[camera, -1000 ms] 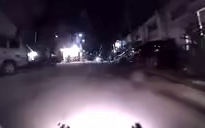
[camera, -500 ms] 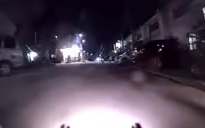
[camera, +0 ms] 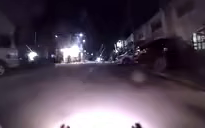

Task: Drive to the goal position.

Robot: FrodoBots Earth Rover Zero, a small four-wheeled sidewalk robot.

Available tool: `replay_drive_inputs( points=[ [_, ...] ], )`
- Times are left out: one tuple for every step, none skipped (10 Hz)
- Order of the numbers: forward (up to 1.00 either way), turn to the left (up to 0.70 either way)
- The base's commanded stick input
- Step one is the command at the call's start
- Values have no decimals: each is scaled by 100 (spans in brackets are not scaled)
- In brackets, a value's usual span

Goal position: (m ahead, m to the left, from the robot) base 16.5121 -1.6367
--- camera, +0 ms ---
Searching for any parked car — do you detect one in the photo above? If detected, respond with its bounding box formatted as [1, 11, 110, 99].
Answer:
[117, 52, 138, 66]

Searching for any grey asphalt road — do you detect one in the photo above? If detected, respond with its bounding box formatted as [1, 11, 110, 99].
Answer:
[0, 61, 205, 128]

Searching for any brightly lit building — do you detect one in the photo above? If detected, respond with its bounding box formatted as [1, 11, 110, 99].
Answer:
[53, 32, 88, 64]

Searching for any row of buildings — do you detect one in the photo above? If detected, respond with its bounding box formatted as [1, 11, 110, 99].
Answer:
[115, 0, 205, 73]

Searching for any pavement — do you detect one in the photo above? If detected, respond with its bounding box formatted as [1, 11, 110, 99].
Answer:
[146, 68, 205, 94]

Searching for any white van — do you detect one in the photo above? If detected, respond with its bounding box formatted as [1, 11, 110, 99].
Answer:
[0, 13, 20, 78]

